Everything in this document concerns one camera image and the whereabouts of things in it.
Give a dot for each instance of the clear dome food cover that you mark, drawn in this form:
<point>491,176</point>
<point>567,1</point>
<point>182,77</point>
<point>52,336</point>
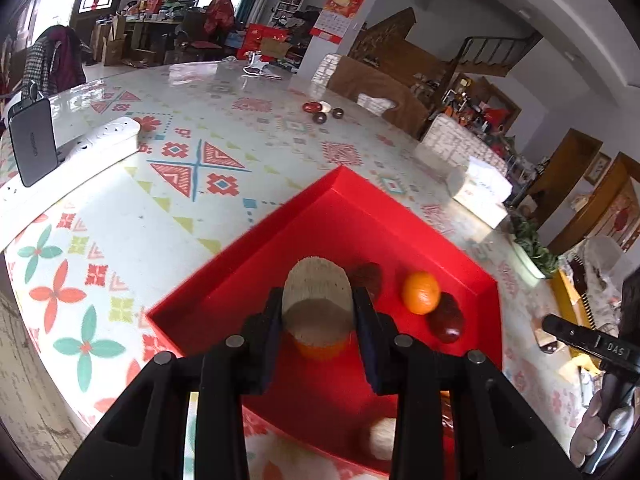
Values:
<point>602,255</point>

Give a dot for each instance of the white tissue box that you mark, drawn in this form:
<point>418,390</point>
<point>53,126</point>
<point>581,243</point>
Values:
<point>480,190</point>

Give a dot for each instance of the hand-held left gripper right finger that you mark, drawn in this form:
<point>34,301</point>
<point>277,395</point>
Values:
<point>370,347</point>

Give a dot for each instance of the brown wooden chair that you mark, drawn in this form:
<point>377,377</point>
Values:
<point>380,85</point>

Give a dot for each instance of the patterned tablecloth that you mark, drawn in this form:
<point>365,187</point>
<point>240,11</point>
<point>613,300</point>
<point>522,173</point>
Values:
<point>200,110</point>

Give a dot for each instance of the orange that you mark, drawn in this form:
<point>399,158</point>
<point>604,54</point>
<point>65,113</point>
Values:
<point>421,292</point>

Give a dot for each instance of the small dark round fruit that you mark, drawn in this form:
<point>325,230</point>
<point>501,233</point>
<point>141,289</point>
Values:
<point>338,112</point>
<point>320,118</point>

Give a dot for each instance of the red wall calendar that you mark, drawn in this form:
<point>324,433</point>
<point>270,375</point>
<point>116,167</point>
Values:
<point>340,10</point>

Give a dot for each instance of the red gift box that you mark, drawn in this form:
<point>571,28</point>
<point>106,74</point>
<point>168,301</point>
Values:
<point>262,40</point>

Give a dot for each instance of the person's right hand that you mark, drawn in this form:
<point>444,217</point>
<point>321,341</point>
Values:
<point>590,430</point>

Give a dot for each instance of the large round beige cake piece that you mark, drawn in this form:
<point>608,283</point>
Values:
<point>317,300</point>

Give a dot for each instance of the wooden staircase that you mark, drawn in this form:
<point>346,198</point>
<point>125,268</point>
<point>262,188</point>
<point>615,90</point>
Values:
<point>450,50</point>

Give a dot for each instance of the black power adapter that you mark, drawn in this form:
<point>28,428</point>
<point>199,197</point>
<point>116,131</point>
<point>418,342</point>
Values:
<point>32,140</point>

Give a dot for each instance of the white power strip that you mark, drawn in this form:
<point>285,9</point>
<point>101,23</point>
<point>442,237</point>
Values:
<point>75,155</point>

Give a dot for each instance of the dark red plum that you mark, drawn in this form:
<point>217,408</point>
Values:
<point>367,276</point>
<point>446,317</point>

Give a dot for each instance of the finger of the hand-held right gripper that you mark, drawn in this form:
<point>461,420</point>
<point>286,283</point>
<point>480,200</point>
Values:
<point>575,335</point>

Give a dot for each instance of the dark jacket on chair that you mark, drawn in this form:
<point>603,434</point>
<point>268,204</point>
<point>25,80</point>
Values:
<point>50,60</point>

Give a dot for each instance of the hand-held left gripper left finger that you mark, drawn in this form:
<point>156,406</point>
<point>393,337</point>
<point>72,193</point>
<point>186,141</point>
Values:
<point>267,350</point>

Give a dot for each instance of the small white round piece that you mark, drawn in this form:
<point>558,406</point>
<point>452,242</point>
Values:
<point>326,106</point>

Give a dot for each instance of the small red date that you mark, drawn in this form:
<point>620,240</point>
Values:
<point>311,107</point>

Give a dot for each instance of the small green potted plant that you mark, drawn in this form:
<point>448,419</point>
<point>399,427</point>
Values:
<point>535,245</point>

